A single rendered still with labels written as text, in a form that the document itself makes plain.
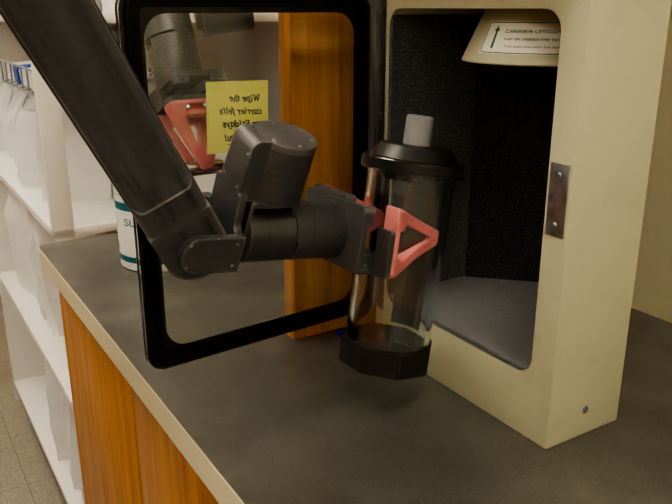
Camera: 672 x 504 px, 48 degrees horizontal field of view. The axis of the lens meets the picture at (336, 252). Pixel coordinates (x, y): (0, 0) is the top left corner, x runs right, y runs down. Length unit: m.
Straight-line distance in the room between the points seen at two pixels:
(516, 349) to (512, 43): 0.32
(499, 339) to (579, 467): 0.16
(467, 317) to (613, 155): 0.28
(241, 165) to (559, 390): 0.39
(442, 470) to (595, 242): 0.27
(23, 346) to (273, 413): 2.16
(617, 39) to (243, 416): 0.54
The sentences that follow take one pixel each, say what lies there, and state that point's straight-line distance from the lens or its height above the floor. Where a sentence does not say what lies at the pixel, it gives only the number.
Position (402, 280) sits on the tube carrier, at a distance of 0.76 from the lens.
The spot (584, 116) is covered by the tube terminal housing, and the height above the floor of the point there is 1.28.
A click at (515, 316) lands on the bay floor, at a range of 0.93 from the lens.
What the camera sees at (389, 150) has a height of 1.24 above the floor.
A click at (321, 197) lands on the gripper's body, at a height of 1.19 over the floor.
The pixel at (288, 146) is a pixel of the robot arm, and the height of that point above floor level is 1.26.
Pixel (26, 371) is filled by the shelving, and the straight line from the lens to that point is 3.00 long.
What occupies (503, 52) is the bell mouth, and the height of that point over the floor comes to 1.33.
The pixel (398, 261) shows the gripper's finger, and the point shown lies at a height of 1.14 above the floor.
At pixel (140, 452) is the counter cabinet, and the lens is 1.20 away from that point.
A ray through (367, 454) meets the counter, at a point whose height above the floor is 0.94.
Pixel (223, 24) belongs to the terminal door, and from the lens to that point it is 0.81.
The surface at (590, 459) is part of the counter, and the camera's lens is 0.82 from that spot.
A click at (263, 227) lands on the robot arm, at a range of 0.67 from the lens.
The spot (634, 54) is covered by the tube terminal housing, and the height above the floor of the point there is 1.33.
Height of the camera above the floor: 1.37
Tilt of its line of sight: 18 degrees down
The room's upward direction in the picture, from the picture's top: straight up
